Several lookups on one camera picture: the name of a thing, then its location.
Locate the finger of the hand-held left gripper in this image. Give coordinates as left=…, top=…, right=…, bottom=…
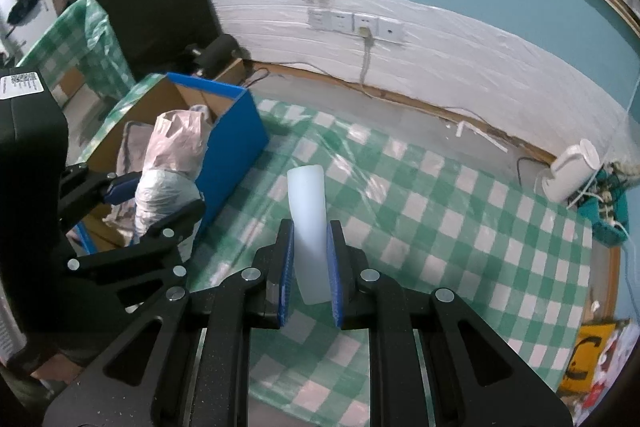
left=65, top=198, right=207, bottom=308
left=60, top=163, right=143, bottom=228

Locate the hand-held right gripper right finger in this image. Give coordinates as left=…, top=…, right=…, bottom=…
left=326, top=221, right=573, bottom=427

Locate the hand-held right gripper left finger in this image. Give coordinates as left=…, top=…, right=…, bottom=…
left=42, top=219, right=296, bottom=427

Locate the white plastic bag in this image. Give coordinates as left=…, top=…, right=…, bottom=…
left=134, top=164, right=201, bottom=243

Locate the white translucent tube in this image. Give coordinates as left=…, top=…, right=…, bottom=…
left=286, top=165, right=333, bottom=306

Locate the cardboard box with blue edge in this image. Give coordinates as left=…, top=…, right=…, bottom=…
left=70, top=72, right=271, bottom=258

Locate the person's left hand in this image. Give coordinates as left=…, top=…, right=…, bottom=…
left=27, top=349, right=88, bottom=383

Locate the pink plaid cloth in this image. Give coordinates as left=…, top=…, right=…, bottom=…
left=102, top=119, right=156, bottom=248

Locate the pink plastic bag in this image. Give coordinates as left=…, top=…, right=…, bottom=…
left=145, top=104, right=216, bottom=188

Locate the green checkered tablecloth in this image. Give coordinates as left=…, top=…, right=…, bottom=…
left=77, top=74, right=593, bottom=427

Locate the green checkered plastic cover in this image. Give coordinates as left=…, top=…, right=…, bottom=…
left=20, top=0, right=136, bottom=108

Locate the black cylindrical device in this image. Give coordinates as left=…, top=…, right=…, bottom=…
left=187, top=33, right=241, bottom=75

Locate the black umbrella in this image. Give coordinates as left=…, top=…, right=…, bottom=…
left=7, top=0, right=43, bottom=25

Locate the white plastic strip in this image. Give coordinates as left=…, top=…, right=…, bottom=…
left=456, top=122, right=508, bottom=152

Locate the white electric kettle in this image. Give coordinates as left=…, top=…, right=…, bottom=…
left=542, top=138, right=601, bottom=205

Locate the yellow bag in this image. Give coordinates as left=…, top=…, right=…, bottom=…
left=557, top=324, right=618, bottom=395

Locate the teal basket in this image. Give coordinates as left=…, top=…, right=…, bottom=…
left=580, top=167, right=633, bottom=248

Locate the thin black cable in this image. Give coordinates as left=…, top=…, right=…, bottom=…
left=242, top=66, right=271, bottom=85

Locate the black power cable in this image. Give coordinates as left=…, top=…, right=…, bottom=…
left=516, top=155, right=551, bottom=188

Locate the grey plug with cable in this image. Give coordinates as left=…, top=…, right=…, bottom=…
left=357, top=27, right=373, bottom=85

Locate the white wall socket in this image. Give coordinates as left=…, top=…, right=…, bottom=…
left=353, top=12, right=380, bottom=38
left=377, top=18, right=406, bottom=44
left=331, top=9, right=355, bottom=34
left=307, top=7, right=333, bottom=32

